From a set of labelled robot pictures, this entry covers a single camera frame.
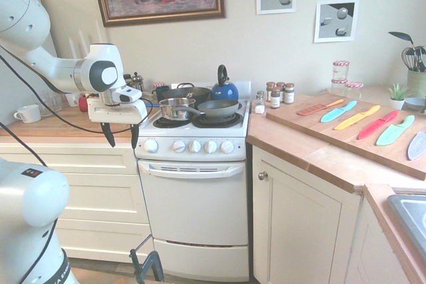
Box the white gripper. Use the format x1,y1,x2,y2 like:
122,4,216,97
87,96,149,150

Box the white oven bottom drawer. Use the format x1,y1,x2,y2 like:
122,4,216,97
152,237,250,283

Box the black coil burner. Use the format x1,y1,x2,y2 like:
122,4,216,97
192,112,244,129
153,116,197,129

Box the glass french press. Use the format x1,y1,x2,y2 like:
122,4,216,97
130,71,145,94

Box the black mug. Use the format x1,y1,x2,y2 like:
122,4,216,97
152,85,171,104

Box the stainless steel saucepan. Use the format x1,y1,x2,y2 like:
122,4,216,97
158,97,206,121

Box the small white cup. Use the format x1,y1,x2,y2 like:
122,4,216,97
64,92,81,108

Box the cream drawer cabinet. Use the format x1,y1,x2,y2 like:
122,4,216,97
0,142,154,266

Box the clear drinking glass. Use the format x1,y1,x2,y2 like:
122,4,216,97
39,92,65,118

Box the white electric stove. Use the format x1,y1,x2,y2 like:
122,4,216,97
134,80,252,283

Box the black wok pan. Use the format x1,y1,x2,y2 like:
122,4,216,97
161,82,212,102

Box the white ceramic mug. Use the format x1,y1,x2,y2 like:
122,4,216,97
13,104,42,123

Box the white taper candle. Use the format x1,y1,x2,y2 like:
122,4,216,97
78,29,89,58

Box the grey frying pan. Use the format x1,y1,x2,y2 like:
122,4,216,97
186,98,241,119

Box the black bar clamp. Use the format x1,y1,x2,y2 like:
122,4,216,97
128,247,164,284

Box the glass salt shaker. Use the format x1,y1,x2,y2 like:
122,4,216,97
254,90,266,115

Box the wooden cutting board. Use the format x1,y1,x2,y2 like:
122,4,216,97
266,92,426,182

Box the orange sheathed knife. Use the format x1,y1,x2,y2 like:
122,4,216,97
296,98,345,116

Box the cream cabinet door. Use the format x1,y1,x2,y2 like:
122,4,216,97
252,145,364,284

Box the blue sheathed knife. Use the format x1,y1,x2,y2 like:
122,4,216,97
320,100,358,123

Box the short glass jar checkered lid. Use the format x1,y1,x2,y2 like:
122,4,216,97
330,78,348,98
345,81,364,100

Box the tall glass jar checkered lid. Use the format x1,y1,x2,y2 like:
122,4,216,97
332,60,351,82

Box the yellow sheathed knife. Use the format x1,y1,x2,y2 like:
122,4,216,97
333,104,381,131

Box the red sheathed knife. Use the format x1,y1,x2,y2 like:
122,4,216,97
357,109,400,140

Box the green sheathed knife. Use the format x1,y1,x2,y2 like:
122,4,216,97
375,114,416,147

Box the small succulent white pot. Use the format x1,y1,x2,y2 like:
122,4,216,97
387,82,414,110

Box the cream corner cabinet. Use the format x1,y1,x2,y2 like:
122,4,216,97
345,183,426,284

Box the pale blue bowl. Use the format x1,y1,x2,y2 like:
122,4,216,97
403,96,426,112

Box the purple sheathed knife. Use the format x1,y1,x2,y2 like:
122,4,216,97
407,130,426,161

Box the green utensil holder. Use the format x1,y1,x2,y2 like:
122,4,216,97
407,69,426,99

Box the stainless steel sink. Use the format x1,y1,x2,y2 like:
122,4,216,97
386,194,426,250

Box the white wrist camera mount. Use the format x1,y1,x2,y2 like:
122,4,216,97
112,86,142,104

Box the white oven door with handle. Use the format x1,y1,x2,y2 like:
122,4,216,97
137,159,249,247

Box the blue kettle black handle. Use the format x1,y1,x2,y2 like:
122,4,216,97
210,64,240,102

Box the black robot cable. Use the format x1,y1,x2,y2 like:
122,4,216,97
0,44,154,284

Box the black wire whisk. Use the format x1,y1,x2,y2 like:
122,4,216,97
401,46,417,72

